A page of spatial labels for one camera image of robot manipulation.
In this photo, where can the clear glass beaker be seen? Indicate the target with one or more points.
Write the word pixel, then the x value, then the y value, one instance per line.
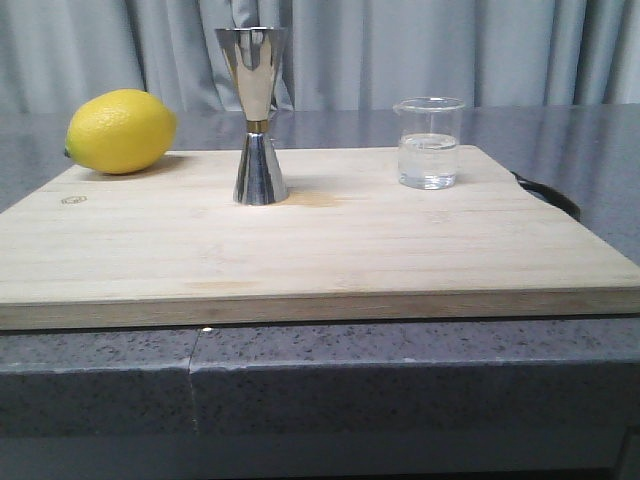
pixel 429 141

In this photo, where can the silver double jigger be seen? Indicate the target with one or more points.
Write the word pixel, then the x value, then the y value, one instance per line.
pixel 253 56

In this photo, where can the wooden cutting board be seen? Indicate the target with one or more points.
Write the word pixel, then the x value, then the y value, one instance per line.
pixel 169 246

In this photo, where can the grey curtain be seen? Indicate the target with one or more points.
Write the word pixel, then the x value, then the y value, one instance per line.
pixel 340 55

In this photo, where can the yellow lemon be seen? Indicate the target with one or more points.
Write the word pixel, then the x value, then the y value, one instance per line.
pixel 120 132

